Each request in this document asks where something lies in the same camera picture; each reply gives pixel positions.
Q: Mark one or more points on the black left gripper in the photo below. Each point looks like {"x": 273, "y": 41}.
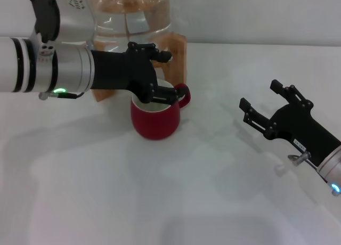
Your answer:
{"x": 120, "y": 70}

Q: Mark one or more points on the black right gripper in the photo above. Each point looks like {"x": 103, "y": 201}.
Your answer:
{"x": 301, "y": 133}

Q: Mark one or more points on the red ceramic cup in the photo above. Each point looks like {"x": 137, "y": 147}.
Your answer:
{"x": 155, "y": 125}

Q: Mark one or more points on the wooden dispenser stand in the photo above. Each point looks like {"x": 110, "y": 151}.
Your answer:
{"x": 177, "y": 58}

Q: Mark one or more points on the glass water dispenser jar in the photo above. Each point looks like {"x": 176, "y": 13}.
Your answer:
{"x": 133, "y": 13}

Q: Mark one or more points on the silver black wrist camera box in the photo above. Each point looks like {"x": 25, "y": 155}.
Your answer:
{"x": 72, "y": 18}

